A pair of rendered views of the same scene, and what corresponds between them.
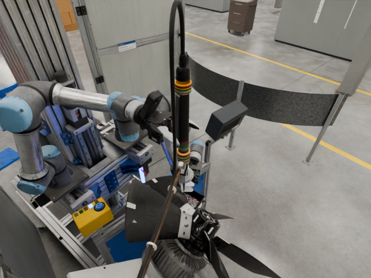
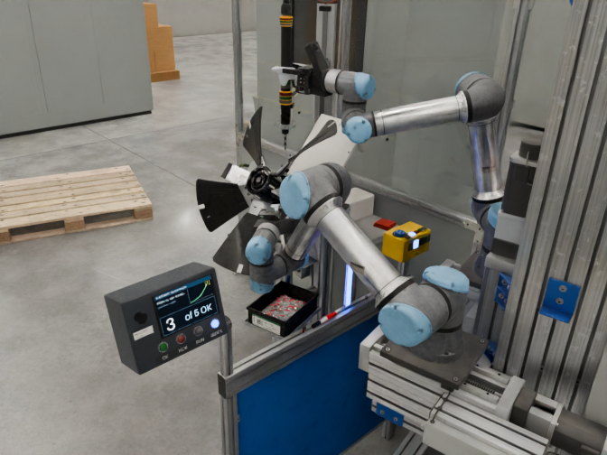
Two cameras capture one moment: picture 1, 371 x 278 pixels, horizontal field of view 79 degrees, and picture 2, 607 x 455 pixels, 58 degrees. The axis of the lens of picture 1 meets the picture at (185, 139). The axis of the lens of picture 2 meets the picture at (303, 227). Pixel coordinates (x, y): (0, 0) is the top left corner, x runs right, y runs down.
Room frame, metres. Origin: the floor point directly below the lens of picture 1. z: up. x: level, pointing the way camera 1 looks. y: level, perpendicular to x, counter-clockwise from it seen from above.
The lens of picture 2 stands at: (2.43, 0.02, 1.98)
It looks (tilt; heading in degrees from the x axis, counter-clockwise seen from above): 26 degrees down; 178
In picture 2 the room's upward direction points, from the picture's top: 1 degrees clockwise
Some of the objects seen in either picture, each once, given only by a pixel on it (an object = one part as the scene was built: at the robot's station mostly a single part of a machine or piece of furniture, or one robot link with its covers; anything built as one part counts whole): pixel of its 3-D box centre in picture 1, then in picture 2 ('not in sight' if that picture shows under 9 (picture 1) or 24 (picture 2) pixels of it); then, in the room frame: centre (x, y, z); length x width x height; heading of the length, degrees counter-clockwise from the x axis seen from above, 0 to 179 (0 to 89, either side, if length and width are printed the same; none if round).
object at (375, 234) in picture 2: not in sight; (356, 224); (0.07, 0.35, 0.85); 0.36 x 0.24 x 0.03; 41
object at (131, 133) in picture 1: (128, 124); (354, 117); (0.71, 0.23, 1.52); 0.11 x 0.08 x 0.11; 179
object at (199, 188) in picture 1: (163, 225); (324, 407); (0.86, 0.17, 0.45); 0.82 x 0.02 x 0.66; 131
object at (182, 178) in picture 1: (183, 168); (285, 112); (0.51, 0.01, 1.49); 0.09 x 0.07 x 0.10; 166
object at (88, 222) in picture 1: (93, 217); (406, 243); (0.60, 0.47, 1.02); 0.16 x 0.10 x 0.11; 131
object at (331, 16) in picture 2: not in sight; (320, 192); (-0.18, 0.18, 0.90); 0.08 x 0.06 x 1.80; 76
